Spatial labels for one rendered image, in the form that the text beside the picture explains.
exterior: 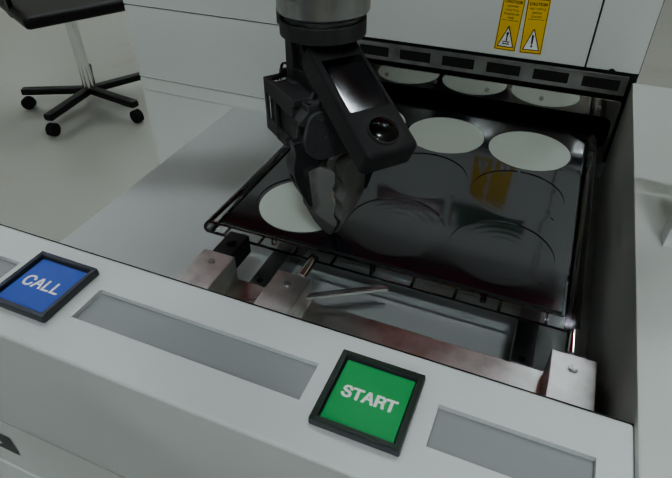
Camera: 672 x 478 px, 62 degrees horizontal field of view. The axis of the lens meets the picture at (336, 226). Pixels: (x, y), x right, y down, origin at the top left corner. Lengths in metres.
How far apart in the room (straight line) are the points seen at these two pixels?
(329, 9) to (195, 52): 0.61
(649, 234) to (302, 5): 0.34
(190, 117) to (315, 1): 0.69
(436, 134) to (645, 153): 0.25
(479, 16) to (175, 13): 0.50
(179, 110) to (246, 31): 0.23
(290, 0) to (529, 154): 0.40
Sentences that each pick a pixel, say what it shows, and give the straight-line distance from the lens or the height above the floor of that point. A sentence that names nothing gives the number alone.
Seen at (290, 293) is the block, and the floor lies 0.91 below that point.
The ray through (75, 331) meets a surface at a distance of 0.43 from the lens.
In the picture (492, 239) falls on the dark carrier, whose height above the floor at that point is 0.90.
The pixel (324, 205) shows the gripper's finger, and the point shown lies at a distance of 0.53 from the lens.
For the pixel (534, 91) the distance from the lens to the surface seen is 0.82.
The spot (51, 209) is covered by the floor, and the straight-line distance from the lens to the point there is 2.41.
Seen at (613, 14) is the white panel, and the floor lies 1.04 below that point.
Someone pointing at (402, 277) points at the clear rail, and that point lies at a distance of 0.52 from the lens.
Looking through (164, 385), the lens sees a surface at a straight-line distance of 0.38.
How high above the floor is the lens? 1.25
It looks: 37 degrees down
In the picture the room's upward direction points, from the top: straight up
